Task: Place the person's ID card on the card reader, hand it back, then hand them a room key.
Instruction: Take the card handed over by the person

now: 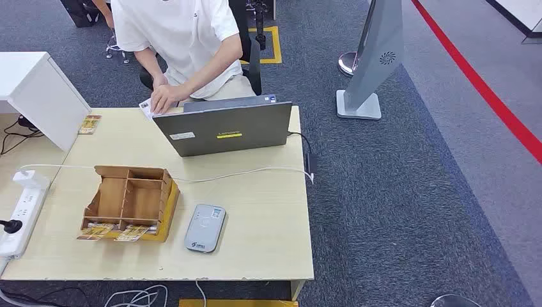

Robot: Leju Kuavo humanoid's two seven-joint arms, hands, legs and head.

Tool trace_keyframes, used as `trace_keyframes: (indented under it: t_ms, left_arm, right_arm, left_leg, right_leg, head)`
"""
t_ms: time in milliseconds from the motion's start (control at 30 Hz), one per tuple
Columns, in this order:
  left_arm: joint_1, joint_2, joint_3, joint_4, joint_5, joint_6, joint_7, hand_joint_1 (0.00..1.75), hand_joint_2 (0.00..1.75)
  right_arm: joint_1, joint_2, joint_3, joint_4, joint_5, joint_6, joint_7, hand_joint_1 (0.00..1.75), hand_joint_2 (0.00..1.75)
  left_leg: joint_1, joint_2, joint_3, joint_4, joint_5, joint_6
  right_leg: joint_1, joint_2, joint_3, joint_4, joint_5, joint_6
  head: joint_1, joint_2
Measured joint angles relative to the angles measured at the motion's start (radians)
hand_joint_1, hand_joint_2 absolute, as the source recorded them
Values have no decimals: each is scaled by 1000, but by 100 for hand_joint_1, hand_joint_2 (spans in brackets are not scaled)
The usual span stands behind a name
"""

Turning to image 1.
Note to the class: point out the person's left hand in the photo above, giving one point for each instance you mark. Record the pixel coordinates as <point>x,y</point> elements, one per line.
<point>166,97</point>

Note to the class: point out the person's right hand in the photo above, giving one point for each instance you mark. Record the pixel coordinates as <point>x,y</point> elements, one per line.
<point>160,81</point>

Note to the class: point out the white ID card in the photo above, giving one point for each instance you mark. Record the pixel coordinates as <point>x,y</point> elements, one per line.
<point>145,107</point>

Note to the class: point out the person's left forearm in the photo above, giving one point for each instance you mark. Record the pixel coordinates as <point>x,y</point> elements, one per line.
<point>207,70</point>

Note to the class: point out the person's right forearm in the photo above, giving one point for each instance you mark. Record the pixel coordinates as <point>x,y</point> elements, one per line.
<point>148,63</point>

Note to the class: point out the person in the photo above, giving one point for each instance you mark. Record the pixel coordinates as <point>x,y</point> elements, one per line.
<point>106,12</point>
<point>178,34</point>

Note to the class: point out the stack of yellow key cards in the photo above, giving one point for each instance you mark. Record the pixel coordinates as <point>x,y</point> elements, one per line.
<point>89,124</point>

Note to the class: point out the wooden card organiser box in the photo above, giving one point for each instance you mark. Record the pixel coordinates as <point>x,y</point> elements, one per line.
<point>139,199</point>

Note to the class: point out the grey card reader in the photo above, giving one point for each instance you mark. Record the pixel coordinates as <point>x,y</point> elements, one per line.
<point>205,229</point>

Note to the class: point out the chrome chair base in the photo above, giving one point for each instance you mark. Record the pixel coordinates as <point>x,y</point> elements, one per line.
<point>115,47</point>

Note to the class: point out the grey laptop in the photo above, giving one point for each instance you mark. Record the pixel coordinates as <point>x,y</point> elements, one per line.
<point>224,127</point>

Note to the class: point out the black bag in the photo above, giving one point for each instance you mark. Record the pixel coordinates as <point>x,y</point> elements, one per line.
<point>78,12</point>

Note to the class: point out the black stand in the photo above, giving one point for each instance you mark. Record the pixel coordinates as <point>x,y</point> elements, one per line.
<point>259,29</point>

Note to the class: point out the white cabinet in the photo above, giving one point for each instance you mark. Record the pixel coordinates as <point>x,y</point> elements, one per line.
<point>46,97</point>

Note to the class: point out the white charger plug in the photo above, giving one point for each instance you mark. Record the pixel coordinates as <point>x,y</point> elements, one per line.
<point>29,180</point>

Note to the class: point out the black power adapter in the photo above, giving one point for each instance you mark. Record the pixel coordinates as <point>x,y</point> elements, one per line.
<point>312,163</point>

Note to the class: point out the chrome stanchion base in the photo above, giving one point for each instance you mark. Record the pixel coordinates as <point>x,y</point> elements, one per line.
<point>347,63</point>
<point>455,301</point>

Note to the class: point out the white power strip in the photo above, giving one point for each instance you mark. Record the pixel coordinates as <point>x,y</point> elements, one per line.
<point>21,220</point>

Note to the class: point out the black power plug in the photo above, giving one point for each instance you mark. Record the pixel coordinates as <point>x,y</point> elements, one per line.
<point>12,226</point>

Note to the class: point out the grey kiosk stand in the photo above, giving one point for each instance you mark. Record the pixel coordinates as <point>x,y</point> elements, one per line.
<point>377,55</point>

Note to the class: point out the yellow floor tape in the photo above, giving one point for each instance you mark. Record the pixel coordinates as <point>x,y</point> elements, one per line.
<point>237,303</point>

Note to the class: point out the wooden desk leg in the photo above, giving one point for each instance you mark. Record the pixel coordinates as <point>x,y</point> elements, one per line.
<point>297,290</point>

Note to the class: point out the white platform with black edge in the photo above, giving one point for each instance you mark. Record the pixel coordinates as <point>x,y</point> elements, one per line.
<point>521,12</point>

